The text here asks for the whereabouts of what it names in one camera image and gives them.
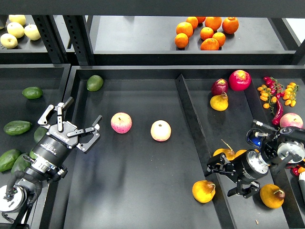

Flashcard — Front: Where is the black tray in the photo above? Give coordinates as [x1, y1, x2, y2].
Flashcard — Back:
[0, 63, 71, 229]
[50, 66, 305, 229]

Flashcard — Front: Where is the pale pear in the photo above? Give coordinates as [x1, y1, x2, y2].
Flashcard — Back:
[9, 14, 26, 26]
[24, 24, 41, 41]
[7, 22, 25, 39]
[0, 33, 18, 49]

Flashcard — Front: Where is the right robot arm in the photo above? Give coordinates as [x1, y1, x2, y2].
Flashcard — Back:
[204, 120, 305, 198]

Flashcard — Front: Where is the pale pear front left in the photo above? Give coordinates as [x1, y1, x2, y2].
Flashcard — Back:
[0, 33, 18, 49]

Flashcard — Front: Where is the black left tray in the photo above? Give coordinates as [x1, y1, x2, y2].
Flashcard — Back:
[0, 63, 71, 229]

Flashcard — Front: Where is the bright red apple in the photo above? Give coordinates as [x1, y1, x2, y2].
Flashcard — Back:
[228, 70, 252, 91]

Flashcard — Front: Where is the dark avocado left tray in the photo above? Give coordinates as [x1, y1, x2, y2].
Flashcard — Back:
[3, 120, 32, 136]

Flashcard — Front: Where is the red chili pepper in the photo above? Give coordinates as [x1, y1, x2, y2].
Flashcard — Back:
[272, 100, 284, 125]

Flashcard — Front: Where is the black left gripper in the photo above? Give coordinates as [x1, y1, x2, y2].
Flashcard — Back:
[32, 97, 102, 167]

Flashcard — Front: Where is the yellow pear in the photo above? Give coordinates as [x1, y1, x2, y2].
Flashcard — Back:
[260, 184, 285, 209]
[192, 180, 216, 203]
[234, 149, 259, 158]
[210, 92, 229, 112]
[213, 139, 235, 161]

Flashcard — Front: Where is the dark red apple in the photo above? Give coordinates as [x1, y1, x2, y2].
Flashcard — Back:
[211, 78, 228, 96]

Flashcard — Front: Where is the pale pear right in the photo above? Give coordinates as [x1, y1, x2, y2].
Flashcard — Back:
[24, 24, 41, 41]

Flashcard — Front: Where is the pale yellow pink apple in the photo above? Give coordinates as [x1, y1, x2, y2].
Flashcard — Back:
[151, 120, 172, 142]

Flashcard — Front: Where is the black shelf upright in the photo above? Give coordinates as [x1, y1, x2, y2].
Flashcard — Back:
[63, 15, 95, 66]

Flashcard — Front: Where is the green avocado upper left tray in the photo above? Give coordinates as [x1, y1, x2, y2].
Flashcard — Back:
[22, 86, 43, 99]

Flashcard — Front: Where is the upper cherry tomato bunch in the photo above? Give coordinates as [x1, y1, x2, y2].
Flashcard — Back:
[257, 76, 299, 114]

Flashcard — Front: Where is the pale pear top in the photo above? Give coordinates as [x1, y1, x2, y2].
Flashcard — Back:
[9, 14, 26, 26]

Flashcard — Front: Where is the pale pear middle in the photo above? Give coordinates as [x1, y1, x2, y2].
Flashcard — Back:
[7, 22, 25, 39]

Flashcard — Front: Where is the avocado beside tray wall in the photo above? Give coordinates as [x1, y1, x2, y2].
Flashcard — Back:
[29, 150, 38, 160]

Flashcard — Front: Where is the upright avocado left tray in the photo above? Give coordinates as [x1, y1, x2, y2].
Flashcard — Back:
[33, 127, 48, 143]

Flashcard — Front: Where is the avocado lower left edge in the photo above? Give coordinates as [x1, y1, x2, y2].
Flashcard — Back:
[0, 149, 22, 172]

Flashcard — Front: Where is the orange pile on shelf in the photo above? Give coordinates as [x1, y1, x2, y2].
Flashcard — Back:
[174, 16, 239, 51]

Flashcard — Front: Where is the light green avocado top corner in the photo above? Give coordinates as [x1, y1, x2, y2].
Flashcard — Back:
[86, 75, 103, 92]

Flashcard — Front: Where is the black tray divider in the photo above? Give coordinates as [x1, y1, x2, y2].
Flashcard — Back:
[175, 75, 237, 229]

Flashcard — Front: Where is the black centre tray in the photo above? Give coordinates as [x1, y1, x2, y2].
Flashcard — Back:
[50, 66, 305, 229]

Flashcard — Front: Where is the cherry tomato bunch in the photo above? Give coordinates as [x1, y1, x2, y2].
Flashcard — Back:
[290, 166, 305, 177]
[257, 76, 299, 114]

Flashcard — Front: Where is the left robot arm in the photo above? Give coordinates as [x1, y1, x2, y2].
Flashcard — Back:
[0, 97, 102, 229]

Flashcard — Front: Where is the pink red apple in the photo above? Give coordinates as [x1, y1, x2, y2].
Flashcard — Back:
[111, 112, 132, 134]

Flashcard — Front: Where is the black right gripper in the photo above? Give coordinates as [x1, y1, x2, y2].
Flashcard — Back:
[206, 150, 269, 198]

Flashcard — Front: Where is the pink apple right side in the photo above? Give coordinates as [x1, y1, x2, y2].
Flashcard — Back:
[279, 113, 304, 128]

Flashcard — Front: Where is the lower cherry tomato bunch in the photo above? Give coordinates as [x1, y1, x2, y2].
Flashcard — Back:
[290, 166, 305, 177]

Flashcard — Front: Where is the dark green avocado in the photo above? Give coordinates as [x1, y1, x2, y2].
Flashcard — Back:
[11, 153, 31, 174]

